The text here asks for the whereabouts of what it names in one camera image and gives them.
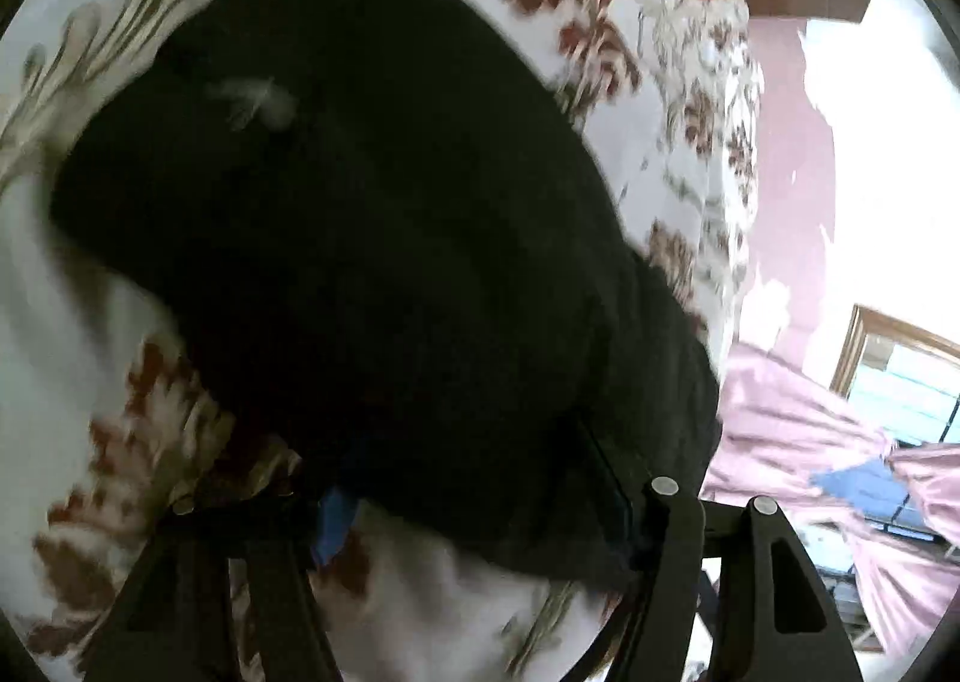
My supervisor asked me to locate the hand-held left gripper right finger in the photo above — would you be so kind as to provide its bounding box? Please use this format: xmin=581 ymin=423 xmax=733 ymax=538
xmin=559 ymin=413 xmax=865 ymax=682

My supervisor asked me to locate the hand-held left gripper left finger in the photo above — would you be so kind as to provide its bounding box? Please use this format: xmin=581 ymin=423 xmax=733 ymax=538
xmin=75 ymin=483 xmax=359 ymax=682

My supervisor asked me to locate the black garment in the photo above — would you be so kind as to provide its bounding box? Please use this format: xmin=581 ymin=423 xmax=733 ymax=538
xmin=49 ymin=0 xmax=725 ymax=589

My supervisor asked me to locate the pink curtain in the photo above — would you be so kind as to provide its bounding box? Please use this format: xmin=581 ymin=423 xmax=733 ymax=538
xmin=701 ymin=340 xmax=960 ymax=659

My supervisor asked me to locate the navy blue bag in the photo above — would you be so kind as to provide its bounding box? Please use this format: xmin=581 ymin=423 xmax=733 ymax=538
xmin=814 ymin=457 xmax=938 ymax=540

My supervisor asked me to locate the floral bedspread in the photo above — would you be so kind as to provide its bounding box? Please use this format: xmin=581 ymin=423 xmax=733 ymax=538
xmin=0 ymin=0 xmax=767 ymax=682

